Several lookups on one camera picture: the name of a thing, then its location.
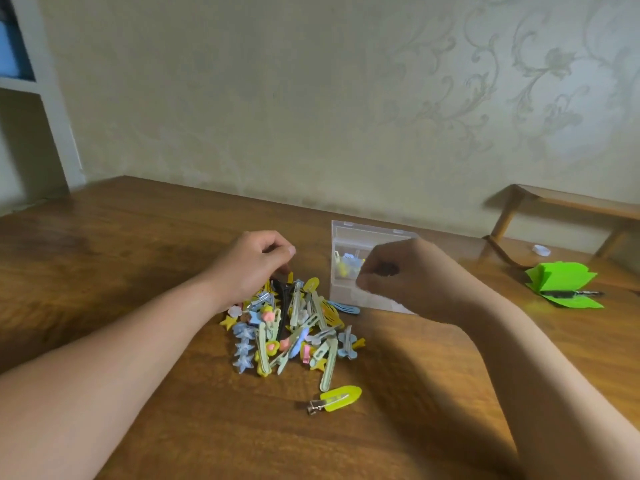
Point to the person's left hand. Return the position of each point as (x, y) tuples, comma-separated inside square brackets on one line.
[(247, 264)]

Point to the person's left forearm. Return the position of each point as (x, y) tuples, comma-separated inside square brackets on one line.
[(115, 374)]

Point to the person's right hand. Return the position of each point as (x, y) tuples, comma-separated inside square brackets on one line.
[(425, 279)]

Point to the blue folded cloth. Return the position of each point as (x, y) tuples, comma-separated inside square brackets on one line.
[(12, 49)]

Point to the black hair clip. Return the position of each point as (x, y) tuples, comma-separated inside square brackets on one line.
[(283, 304)]

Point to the yellow and white hair clips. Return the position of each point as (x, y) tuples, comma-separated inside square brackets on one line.
[(346, 264)]

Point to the clear plastic storage box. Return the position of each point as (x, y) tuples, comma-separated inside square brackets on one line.
[(345, 234)]

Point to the pile of colourful hair clips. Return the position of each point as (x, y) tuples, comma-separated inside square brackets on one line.
[(300, 334)]

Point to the black pen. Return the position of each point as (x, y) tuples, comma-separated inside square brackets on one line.
[(570, 294)]

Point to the wooden rack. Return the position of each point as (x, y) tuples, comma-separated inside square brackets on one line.
[(560, 199)]

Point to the small white cap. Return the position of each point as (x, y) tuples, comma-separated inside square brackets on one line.
[(541, 250)]

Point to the green folded paper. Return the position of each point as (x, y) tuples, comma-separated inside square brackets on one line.
[(562, 278)]

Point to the person's left fingers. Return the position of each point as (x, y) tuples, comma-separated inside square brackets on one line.
[(281, 252)]

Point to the yellow hair clip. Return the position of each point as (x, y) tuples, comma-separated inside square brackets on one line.
[(341, 397)]

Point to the white shelf unit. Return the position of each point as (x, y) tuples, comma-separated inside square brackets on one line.
[(47, 94)]

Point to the person's right thumb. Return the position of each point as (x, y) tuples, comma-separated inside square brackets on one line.
[(371, 284)]

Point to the person's right forearm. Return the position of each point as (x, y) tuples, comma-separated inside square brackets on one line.
[(545, 394)]

